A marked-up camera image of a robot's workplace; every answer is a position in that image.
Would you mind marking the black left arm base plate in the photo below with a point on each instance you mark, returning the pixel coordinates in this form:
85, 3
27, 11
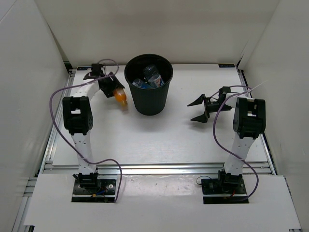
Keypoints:
102, 192

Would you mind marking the clear bottle with printed label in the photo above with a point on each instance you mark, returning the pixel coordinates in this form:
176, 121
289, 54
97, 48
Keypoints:
153, 76

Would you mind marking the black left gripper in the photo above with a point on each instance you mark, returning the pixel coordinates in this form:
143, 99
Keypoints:
115, 84

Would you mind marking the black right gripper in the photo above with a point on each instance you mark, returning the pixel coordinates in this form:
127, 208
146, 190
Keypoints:
203, 118

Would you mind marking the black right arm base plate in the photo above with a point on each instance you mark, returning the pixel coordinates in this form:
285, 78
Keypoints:
213, 193

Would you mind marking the orange plastic bottle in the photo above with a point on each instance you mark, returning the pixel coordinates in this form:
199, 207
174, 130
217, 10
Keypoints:
120, 96

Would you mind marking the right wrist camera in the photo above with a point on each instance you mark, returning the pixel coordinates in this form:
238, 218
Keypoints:
223, 91

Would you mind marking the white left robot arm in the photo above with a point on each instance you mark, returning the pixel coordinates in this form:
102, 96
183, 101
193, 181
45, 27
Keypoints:
78, 121

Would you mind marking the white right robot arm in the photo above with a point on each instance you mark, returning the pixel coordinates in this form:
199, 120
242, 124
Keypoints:
248, 123

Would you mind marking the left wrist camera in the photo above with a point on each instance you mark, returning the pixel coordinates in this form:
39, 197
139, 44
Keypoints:
96, 72

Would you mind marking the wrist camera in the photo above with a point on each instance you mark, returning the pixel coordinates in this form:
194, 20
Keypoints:
223, 91
96, 72

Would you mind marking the black waste bin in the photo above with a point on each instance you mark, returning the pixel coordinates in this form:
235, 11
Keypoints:
148, 101

